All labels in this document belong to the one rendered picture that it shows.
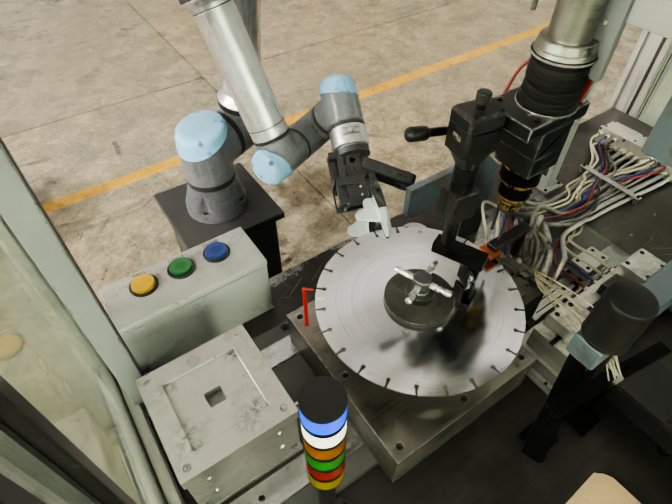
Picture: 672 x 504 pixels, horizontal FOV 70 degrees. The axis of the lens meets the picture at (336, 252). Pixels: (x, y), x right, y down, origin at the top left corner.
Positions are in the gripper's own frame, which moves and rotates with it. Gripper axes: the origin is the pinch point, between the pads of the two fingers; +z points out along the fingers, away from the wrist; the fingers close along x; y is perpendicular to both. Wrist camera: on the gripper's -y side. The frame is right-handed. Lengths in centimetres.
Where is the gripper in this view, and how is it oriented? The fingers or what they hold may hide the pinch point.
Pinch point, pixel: (383, 245)
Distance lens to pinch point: 93.5
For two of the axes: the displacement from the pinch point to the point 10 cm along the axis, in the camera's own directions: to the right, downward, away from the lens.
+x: 1.0, -1.8, -9.8
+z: 2.0, 9.7, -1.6
